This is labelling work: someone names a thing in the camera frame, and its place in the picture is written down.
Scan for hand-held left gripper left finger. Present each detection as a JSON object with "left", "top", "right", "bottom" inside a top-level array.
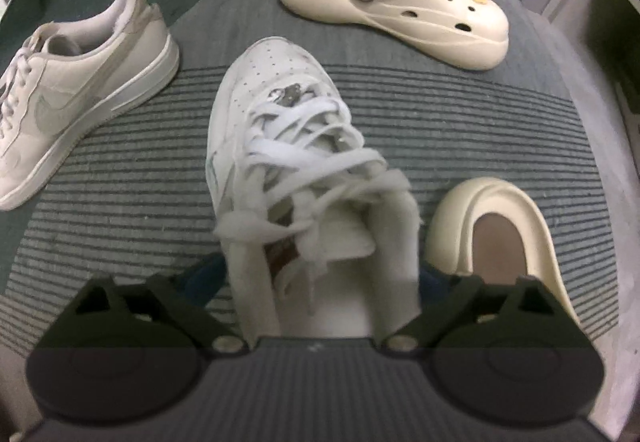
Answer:
[{"left": 75, "top": 256, "right": 251, "bottom": 355}]

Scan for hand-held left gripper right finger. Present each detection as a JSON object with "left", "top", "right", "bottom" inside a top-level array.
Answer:
[{"left": 381, "top": 267, "right": 561, "bottom": 352}]

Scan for cream clog brown strap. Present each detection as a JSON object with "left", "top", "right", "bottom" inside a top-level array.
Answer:
[
  {"left": 425, "top": 176, "right": 583, "bottom": 330},
  {"left": 276, "top": 0, "right": 511, "bottom": 72}
]

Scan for white sneaker thick laces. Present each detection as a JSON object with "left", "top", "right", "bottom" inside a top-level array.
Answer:
[{"left": 206, "top": 36, "right": 423, "bottom": 339}]

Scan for grey striped floor mat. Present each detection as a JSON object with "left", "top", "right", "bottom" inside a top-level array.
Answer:
[{"left": 0, "top": 0, "right": 626, "bottom": 363}]

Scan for white sneaker grey swoosh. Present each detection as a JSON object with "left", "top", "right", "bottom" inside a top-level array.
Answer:
[{"left": 0, "top": 0, "right": 181, "bottom": 212}]

